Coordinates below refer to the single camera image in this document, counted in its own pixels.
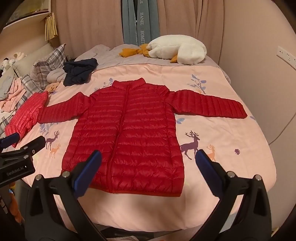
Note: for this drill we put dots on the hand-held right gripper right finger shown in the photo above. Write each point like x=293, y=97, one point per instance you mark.
x=205, y=166

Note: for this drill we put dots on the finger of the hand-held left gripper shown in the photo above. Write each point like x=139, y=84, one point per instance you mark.
x=10, y=139
x=34, y=144

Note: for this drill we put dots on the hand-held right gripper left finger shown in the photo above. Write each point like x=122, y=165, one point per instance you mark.
x=89, y=171

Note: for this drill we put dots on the red down jacket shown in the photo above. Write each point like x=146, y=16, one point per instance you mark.
x=138, y=139

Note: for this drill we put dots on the coral down jacket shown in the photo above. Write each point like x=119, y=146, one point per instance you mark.
x=25, y=113

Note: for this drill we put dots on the orange object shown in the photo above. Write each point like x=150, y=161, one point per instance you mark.
x=14, y=204

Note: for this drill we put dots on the pink clothing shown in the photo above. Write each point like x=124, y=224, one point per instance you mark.
x=12, y=97

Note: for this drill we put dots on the grey clothing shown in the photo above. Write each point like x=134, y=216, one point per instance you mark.
x=5, y=85

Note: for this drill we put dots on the plaid pillow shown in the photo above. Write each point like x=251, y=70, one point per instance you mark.
x=46, y=67
x=27, y=83

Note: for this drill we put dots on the beige crumpled cloth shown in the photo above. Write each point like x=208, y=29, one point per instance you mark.
x=52, y=87

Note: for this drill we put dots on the pink deer print duvet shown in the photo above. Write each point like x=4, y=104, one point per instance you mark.
x=219, y=104

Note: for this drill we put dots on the grey round cushion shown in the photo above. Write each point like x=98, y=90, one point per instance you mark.
x=55, y=75

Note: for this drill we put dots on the black and white plush toy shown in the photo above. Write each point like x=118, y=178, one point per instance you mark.
x=5, y=64

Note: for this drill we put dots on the navy blue garment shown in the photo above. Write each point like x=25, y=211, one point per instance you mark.
x=76, y=71

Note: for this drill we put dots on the grey bed sheet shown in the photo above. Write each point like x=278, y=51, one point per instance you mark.
x=129, y=61

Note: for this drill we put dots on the yellow hanging tassel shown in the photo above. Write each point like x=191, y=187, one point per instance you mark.
x=51, y=27

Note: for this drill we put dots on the white goose plush toy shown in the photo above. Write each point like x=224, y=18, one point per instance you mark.
x=173, y=48

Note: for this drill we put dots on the beige curtain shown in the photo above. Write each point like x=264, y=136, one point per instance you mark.
x=92, y=23
x=185, y=18

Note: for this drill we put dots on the wall shelf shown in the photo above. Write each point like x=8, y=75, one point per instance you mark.
x=27, y=19

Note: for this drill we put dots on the white wall socket strip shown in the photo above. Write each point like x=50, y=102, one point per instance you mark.
x=285, y=54

